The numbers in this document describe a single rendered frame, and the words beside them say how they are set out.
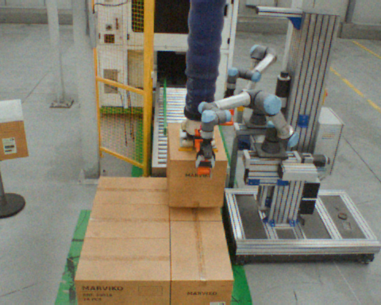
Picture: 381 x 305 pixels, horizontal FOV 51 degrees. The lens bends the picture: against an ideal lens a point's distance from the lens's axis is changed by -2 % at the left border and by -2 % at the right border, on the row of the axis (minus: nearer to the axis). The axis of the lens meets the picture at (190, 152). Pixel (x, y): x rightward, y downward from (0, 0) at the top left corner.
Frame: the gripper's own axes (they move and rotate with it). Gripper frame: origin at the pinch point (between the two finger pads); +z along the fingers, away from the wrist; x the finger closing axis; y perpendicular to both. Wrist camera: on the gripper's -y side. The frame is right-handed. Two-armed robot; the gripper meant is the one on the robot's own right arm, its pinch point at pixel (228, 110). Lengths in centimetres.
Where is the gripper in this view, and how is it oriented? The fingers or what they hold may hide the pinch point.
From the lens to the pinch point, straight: 328.8
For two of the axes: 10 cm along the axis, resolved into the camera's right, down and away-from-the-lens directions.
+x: 10.0, 0.3, 0.7
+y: 0.5, 4.7, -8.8
